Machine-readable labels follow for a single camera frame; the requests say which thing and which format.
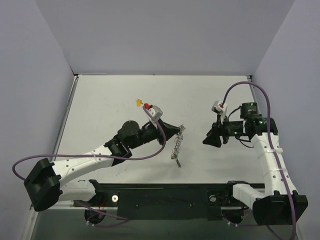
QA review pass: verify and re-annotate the yellow tagged key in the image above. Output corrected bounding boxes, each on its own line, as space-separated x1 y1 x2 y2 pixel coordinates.
136 98 144 107

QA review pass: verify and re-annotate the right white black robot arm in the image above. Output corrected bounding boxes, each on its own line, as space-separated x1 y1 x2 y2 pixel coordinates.
203 101 308 226

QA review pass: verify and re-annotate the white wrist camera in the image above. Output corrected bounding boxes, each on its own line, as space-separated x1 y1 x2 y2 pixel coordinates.
211 101 228 123
143 103 163 124

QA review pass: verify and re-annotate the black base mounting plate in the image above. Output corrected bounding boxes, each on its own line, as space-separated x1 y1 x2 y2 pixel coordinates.
74 180 248 221

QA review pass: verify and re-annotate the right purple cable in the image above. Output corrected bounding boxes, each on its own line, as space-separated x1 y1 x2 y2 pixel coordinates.
222 81 300 240

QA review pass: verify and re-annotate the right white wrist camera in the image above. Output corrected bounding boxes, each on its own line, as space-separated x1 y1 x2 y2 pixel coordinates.
211 101 228 123

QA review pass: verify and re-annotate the purple cable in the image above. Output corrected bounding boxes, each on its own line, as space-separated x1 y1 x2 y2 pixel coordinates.
12 104 168 228
222 81 300 240

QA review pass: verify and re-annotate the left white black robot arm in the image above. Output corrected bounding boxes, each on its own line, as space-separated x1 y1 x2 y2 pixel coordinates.
23 120 180 212

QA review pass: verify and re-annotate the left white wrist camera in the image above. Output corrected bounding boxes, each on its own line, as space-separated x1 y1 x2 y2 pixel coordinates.
143 103 163 124

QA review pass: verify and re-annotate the metal disc keyring holder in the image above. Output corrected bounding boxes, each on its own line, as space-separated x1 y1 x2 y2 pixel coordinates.
171 124 186 169

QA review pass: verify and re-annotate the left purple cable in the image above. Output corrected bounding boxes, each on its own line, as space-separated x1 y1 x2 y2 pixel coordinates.
12 104 168 228

